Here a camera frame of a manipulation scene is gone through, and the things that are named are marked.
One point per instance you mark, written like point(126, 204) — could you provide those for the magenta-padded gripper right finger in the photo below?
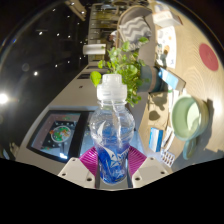
point(150, 170)

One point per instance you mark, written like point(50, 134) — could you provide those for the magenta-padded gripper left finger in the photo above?
point(72, 170)

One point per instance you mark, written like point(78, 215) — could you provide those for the clear blue-labelled drink bottle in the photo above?
point(111, 136)

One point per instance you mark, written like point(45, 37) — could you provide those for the pill blister pack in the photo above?
point(167, 158)

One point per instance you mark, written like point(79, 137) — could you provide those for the small blue white box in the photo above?
point(155, 140)

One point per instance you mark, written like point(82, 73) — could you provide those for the white teal tube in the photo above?
point(167, 138)

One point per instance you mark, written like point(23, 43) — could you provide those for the pale green ceramic mug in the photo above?
point(188, 118)

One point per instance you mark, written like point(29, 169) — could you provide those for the light blue carton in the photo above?
point(171, 79)

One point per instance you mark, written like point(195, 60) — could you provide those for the ceiling lights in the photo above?
point(3, 98)

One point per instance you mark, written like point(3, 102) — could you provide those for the green potted plant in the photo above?
point(126, 71)

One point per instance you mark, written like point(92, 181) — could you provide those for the grey curved sofa bench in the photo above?
point(146, 50)

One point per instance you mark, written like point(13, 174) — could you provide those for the white cylindrical column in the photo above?
point(94, 49)

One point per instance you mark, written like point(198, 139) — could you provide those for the flat round red coaster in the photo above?
point(208, 56)

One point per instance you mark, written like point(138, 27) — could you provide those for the grey zigzag cushion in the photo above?
point(135, 29)

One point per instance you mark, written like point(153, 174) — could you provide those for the white box with orange print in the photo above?
point(166, 18)

